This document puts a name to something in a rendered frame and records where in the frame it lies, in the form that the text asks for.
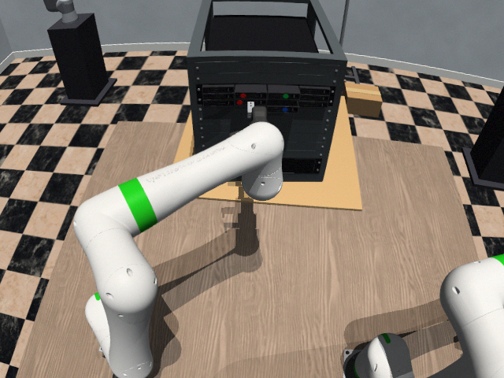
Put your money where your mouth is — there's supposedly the tan flat board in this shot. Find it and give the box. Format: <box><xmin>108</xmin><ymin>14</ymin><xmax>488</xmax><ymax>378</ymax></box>
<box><xmin>173</xmin><ymin>96</ymin><xmax>362</xmax><ymax>211</ymax></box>

